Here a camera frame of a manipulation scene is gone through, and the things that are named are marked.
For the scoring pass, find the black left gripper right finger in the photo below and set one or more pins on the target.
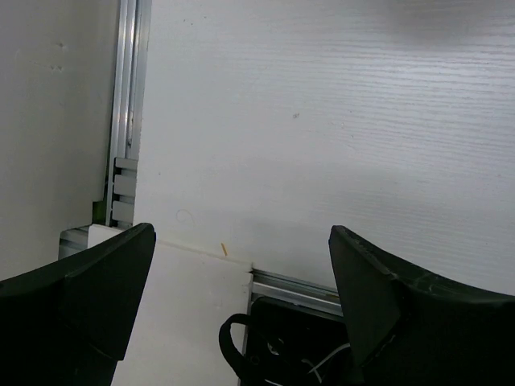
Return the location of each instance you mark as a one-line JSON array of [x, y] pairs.
[[409, 326]]

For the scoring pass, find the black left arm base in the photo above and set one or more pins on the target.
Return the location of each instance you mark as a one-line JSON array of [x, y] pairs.
[[278, 343]]

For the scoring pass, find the vertical aluminium frame rail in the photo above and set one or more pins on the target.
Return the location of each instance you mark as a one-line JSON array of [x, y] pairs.
[[126, 124]]

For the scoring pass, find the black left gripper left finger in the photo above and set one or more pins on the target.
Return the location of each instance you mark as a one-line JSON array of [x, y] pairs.
[[70, 322]]

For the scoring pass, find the horizontal aluminium frame rail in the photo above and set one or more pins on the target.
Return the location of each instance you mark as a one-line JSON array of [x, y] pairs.
[[309, 297]]

